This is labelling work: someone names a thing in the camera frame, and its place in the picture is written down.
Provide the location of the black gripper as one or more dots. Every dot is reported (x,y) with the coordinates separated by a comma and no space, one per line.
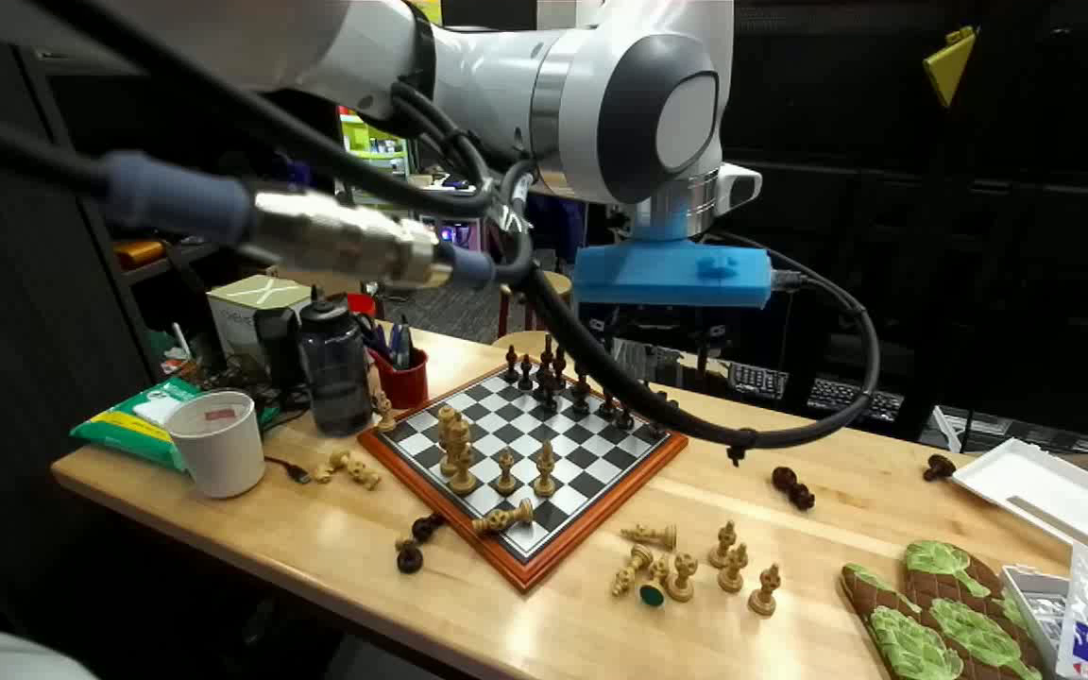
(659,332)

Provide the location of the tall light wooden chess piece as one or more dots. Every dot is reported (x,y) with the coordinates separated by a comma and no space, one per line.
(457,463)
(447,423)

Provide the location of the light chess piece green base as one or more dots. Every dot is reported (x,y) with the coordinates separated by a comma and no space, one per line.
(651,595)

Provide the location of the round wooden stool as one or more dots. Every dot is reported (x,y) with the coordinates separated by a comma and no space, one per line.
(558,283)

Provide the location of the red pen cup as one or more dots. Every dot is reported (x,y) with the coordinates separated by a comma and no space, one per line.
(403,379)

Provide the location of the blue pens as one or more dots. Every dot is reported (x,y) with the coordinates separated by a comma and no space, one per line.
(394,341)

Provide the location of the dark translucent jar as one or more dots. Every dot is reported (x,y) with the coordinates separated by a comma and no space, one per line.
(335,371)

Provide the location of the yellow green storage bins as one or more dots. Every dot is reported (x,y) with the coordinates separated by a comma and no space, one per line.
(376,146)

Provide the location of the brown green oven mitt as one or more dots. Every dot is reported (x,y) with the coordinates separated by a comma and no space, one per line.
(904,637)
(965,607)

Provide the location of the small dark plug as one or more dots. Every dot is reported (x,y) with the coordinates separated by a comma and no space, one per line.
(289,469)

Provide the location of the yellow triangular sign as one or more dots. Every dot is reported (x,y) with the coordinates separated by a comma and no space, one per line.
(949,66)

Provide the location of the white Chemex box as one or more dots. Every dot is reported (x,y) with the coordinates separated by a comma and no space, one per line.
(242,315)

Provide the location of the white flat tray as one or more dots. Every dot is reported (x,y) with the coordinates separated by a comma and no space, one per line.
(1049,492)

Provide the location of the clear plastic container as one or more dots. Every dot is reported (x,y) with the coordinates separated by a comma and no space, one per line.
(1034,597)

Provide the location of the orange object on shelf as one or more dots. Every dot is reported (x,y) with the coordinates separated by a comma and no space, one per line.
(143,252)

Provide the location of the green wipes packet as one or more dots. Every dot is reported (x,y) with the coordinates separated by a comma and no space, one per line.
(129,428)

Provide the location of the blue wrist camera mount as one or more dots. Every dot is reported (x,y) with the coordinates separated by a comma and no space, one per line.
(672,273)

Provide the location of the chessboard with orange wooden frame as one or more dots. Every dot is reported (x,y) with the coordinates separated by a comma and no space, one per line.
(568,483)

